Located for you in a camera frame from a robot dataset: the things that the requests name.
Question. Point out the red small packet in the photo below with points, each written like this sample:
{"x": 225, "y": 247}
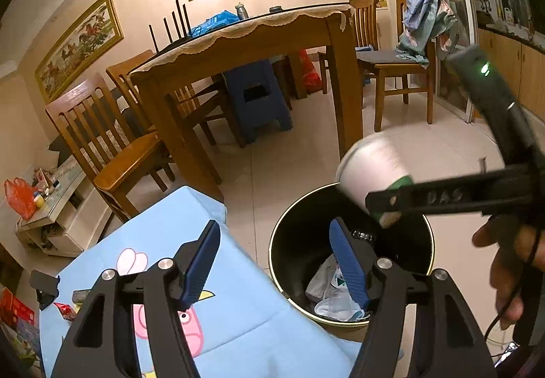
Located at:
{"x": 66, "y": 311}

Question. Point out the wooden chair with clothes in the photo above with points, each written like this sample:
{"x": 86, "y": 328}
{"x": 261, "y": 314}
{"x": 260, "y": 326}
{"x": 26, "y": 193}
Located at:
{"x": 395, "y": 76}

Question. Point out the clothes pile on chair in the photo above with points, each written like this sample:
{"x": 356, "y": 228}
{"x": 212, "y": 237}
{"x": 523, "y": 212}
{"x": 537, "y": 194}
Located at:
{"x": 424, "y": 21}

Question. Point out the black phone stand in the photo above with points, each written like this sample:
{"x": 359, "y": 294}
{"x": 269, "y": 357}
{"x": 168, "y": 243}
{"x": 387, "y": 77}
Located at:
{"x": 46, "y": 287}

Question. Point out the black round trash bin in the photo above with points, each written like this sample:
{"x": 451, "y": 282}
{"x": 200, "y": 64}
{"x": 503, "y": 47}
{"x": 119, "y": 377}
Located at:
{"x": 300, "y": 244}

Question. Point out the wooden kitchen cabinet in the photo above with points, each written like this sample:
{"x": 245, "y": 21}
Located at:
{"x": 521, "y": 63}

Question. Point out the orange plastic bag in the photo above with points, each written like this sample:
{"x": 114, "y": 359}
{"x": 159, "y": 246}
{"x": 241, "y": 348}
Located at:
{"x": 20, "y": 197}

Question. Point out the gold framed bird painting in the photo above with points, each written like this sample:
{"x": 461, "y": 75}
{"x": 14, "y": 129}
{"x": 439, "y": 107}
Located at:
{"x": 95, "y": 32}

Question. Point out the wooden dining table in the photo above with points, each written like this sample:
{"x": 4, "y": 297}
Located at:
{"x": 239, "y": 54}

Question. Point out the light blue cartoon tablecloth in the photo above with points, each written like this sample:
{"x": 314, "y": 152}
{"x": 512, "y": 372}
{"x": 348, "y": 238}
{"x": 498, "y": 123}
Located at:
{"x": 242, "y": 326}

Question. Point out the red bag under table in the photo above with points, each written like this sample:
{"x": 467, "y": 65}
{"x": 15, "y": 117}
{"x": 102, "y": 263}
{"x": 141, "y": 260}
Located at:
{"x": 311, "y": 79}

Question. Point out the right hand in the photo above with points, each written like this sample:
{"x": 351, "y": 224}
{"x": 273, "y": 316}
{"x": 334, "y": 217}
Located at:
{"x": 515, "y": 243}

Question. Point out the white paper cup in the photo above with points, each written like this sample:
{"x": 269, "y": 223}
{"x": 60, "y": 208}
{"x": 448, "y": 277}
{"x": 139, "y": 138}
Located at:
{"x": 372, "y": 165}

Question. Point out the far wooden chair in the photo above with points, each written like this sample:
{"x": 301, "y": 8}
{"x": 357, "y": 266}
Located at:
{"x": 365, "y": 28}

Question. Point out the blue plastic bag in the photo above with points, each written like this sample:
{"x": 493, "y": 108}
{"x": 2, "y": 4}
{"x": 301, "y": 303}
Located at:
{"x": 217, "y": 21}

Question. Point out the white low cabinet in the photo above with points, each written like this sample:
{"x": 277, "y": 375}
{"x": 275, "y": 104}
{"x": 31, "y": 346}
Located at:
{"x": 73, "y": 216}

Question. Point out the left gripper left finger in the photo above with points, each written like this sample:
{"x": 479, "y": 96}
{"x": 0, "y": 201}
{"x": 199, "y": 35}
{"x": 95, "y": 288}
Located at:
{"x": 101, "y": 342}

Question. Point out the blue plastic stool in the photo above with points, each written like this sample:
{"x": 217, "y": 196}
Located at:
{"x": 257, "y": 98}

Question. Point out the small dark box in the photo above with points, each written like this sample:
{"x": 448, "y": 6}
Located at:
{"x": 80, "y": 295}

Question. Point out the wooden chair near table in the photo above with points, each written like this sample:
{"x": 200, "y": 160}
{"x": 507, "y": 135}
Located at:
{"x": 109, "y": 153}

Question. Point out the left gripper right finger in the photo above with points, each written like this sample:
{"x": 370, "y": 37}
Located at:
{"x": 447, "y": 340}

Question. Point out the white trash in bin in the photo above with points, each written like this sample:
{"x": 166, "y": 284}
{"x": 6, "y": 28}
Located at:
{"x": 330, "y": 296}

